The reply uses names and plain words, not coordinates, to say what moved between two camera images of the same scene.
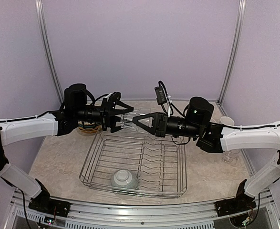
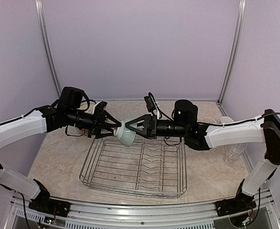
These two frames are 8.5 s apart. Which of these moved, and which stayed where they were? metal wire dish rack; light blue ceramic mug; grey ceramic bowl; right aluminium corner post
Moved: grey ceramic bowl
Stayed: light blue ceramic mug; metal wire dish rack; right aluminium corner post
